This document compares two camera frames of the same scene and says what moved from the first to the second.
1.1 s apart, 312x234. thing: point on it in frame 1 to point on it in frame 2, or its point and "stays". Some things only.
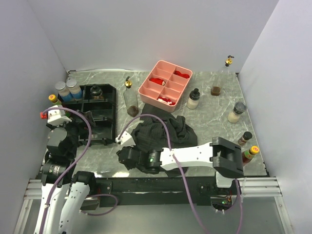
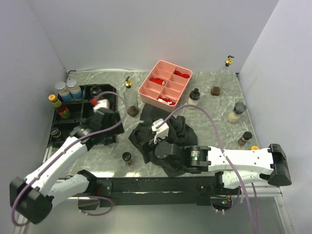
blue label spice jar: (75, 90) stays
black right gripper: (128, 167) to (147, 147)
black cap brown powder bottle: (95, 91) stays
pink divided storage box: (165, 86) stays
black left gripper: (82, 125) to (118, 130)
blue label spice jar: (63, 92) stays
